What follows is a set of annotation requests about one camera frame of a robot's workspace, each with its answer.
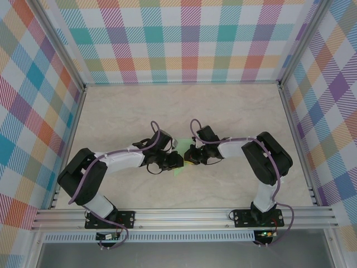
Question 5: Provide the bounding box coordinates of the light green paper sheet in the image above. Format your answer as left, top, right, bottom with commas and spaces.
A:
172, 138, 195, 177

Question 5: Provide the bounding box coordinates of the aluminium mounting rail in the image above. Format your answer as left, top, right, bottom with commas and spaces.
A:
30, 205, 340, 231

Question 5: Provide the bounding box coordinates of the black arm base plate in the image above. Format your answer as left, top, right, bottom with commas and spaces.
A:
232, 208, 284, 228
84, 210, 137, 230

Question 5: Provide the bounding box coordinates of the grey slotted cable duct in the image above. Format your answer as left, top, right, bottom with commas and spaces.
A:
43, 230, 256, 243

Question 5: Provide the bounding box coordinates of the aluminium table edge rail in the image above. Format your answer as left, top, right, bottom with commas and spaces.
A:
278, 85, 320, 207
49, 85, 88, 210

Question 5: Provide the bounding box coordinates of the aluminium frame post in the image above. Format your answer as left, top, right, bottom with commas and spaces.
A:
278, 0, 332, 89
32, 0, 86, 92

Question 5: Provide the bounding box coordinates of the aluminium frame bar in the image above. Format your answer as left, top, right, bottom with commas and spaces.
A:
325, 227, 345, 268
26, 231, 45, 268

